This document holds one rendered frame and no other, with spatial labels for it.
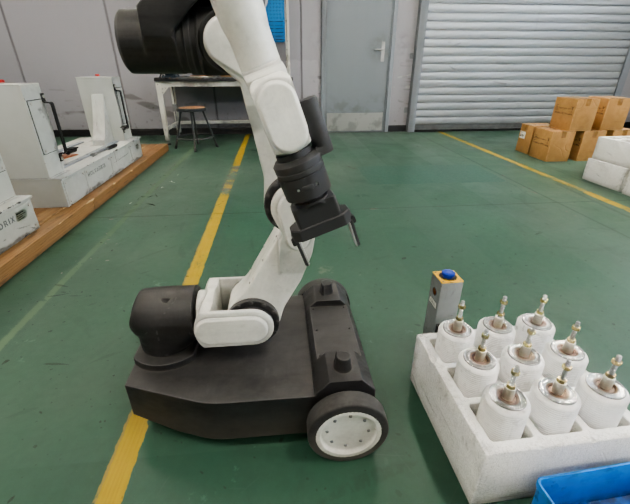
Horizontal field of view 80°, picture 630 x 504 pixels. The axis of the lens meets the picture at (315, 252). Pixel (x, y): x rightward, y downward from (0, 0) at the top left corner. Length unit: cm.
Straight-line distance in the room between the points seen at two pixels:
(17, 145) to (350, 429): 249
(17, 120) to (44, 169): 29
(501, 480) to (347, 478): 35
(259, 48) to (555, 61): 636
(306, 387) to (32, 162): 231
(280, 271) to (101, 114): 320
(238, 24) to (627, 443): 112
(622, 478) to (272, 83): 110
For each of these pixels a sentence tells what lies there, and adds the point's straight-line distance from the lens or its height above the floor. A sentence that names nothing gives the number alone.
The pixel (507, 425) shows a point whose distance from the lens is 96.
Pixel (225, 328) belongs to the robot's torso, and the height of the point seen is 29.
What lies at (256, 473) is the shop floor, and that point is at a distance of 108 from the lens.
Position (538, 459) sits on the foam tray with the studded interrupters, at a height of 14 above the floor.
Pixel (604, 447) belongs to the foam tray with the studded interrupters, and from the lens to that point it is 111.
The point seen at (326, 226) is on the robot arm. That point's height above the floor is 63.
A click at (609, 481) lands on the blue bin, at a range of 117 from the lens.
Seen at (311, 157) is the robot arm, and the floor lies 76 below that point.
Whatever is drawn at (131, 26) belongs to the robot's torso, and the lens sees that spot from 87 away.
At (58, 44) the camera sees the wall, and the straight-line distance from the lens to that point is 627.
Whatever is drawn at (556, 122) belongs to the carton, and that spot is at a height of 36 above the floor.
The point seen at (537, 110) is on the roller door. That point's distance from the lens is 682.
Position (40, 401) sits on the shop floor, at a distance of 145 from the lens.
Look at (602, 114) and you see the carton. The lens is 490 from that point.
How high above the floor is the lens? 90
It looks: 27 degrees down
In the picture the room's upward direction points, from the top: straight up
